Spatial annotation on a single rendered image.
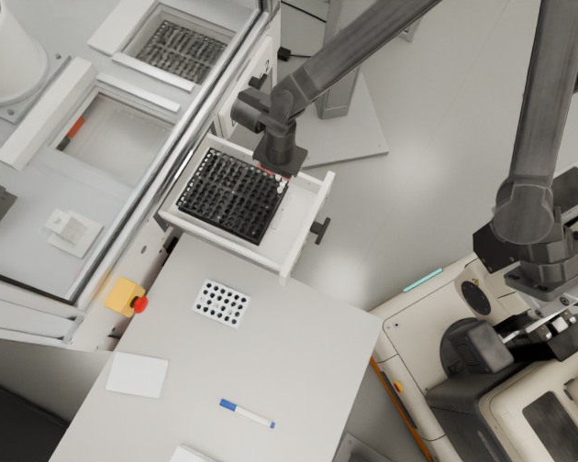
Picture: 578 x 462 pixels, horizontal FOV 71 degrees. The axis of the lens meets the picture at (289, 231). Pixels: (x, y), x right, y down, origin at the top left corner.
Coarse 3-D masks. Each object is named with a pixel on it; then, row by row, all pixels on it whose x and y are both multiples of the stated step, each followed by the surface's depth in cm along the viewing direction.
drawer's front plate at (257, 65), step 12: (264, 48) 112; (252, 60) 110; (264, 60) 115; (252, 72) 110; (264, 72) 119; (240, 84) 107; (228, 96) 106; (228, 108) 105; (228, 120) 108; (228, 132) 112
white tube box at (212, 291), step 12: (204, 288) 102; (216, 288) 104; (228, 288) 102; (216, 300) 101; (228, 300) 101; (240, 300) 101; (204, 312) 100; (216, 312) 100; (240, 312) 100; (228, 324) 99
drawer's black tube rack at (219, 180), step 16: (208, 160) 102; (224, 160) 106; (240, 160) 103; (192, 176) 101; (208, 176) 101; (224, 176) 101; (240, 176) 101; (256, 176) 105; (192, 192) 99; (208, 192) 100; (224, 192) 100; (240, 192) 100; (256, 192) 104; (272, 192) 100; (192, 208) 101; (208, 208) 98; (224, 208) 98; (240, 208) 98; (256, 208) 98; (224, 224) 97; (240, 224) 97; (256, 224) 101
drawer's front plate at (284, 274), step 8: (328, 176) 99; (328, 184) 98; (320, 192) 97; (328, 192) 107; (320, 200) 97; (312, 208) 96; (320, 208) 102; (312, 216) 95; (304, 224) 95; (304, 232) 94; (296, 240) 93; (304, 240) 95; (296, 248) 92; (288, 256) 92; (296, 256) 94; (288, 264) 91; (280, 272) 90; (288, 272) 91; (280, 280) 96
